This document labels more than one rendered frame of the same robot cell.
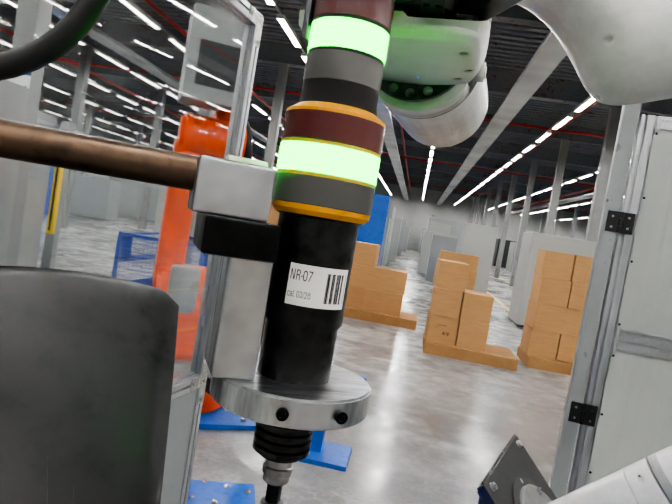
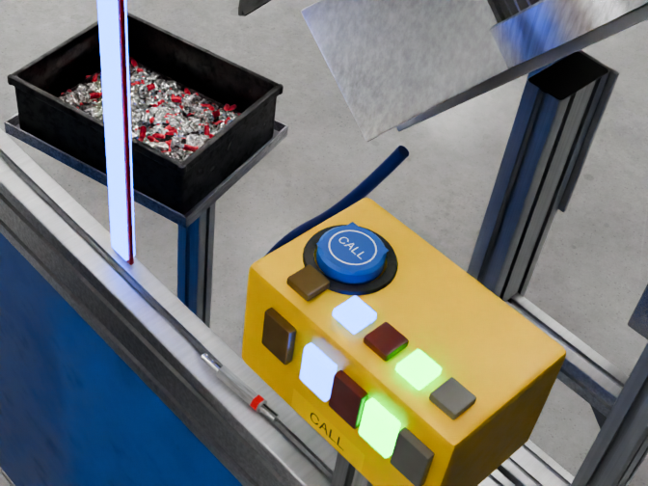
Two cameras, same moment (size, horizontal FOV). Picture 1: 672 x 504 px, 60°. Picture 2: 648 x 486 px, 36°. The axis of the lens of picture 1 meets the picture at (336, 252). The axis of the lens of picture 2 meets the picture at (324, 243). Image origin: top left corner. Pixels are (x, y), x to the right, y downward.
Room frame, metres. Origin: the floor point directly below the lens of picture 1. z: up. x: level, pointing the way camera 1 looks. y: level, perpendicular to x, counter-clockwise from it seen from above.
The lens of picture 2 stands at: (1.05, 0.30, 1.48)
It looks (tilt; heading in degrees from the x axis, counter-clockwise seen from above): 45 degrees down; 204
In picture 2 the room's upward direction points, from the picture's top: 9 degrees clockwise
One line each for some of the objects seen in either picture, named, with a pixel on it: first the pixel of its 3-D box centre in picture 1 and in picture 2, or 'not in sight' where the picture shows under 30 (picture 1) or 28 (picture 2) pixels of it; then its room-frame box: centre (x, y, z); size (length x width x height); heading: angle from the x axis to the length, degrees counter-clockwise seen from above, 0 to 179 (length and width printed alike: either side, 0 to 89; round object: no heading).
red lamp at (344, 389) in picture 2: not in sight; (347, 399); (0.74, 0.19, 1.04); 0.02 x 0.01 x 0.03; 74
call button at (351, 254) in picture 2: not in sight; (351, 256); (0.67, 0.15, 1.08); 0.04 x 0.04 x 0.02
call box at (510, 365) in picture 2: not in sight; (391, 362); (0.68, 0.19, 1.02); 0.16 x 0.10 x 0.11; 74
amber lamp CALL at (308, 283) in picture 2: not in sight; (308, 283); (0.70, 0.14, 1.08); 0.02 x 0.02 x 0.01; 74
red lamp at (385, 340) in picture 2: not in sight; (386, 340); (0.71, 0.20, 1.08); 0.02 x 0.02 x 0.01; 74
